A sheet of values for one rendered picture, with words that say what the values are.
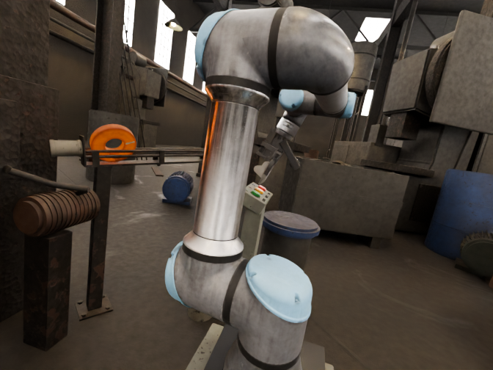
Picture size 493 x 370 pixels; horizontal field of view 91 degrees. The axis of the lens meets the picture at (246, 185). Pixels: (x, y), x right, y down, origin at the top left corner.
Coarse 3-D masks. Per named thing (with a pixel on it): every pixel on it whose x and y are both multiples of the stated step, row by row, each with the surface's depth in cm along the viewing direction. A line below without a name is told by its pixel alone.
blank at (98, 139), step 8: (104, 128) 86; (112, 128) 87; (120, 128) 89; (96, 136) 85; (104, 136) 87; (112, 136) 88; (120, 136) 90; (128, 136) 92; (96, 144) 87; (104, 144) 89; (128, 144) 94; (104, 160) 93; (112, 160) 95; (120, 160) 97
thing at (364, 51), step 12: (360, 48) 760; (372, 48) 757; (360, 60) 763; (372, 60) 767; (360, 72) 767; (348, 84) 784; (360, 84) 773; (360, 96) 840; (360, 108) 788; (336, 120) 809
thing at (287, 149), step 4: (284, 140) 87; (280, 144) 88; (284, 144) 87; (284, 148) 88; (288, 148) 87; (288, 152) 88; (292, 152) 87; (288, 156) 88; (292, 156) 87; (292, 160) 88; (296, 160) 88; (292, 164) 88; (296, 164) 88; (296, 168) 88
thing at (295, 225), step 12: (264, 216) 129; (276, 216) 132; (288, 216) 137; (300, 216) 141; (276, 228) 118; (288, 228) 117; (300, 228) 118; (312, 228) 121; (264, 240) 130; (276, 240) 122; (288, 240) 120; (300, 240) 121; (264, 252) 128; (276, 252) 123; (288, 252) 121; (300, 252) 122; (300, 264) 124
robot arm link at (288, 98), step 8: (280, 96) 74; (288, 96) 73; (296, 96) 72; (304, 96) 73; (312, 96) 72; (288, 104) 73; (296, 104) 72; (304, 104) 73; (312, 104) 72; (288, 112) 79; (296, 112) 77; (304, 112) 76; (312, 112) 74
